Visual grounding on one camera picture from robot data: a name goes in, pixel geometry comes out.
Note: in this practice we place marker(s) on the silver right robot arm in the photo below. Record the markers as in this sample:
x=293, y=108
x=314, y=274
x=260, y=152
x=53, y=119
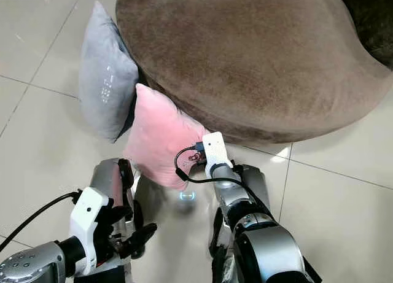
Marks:
x=270, y=252

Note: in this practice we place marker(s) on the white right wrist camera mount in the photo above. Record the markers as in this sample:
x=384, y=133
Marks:
x=216, y=151

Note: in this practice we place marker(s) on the brown round sofa chair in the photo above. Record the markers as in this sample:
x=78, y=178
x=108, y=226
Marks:
x=252, y=62

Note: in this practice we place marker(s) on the robot right leg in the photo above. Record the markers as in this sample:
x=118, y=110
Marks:
x=222, y=246

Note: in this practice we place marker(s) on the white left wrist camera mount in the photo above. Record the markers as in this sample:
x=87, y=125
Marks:
x=89, y=218

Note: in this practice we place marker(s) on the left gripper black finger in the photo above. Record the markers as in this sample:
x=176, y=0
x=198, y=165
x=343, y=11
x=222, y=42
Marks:
x=136, y=214
x=141, y=239

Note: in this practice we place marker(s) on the grey lettered pillow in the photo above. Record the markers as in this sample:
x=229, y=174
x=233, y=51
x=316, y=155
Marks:
x=104, y=80

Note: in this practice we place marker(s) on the pink pillow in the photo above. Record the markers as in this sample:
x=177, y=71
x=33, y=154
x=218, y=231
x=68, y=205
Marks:
x=159, y=139

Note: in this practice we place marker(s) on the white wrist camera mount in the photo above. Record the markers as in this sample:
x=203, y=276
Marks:
x=216, y=151
x=89, y=218

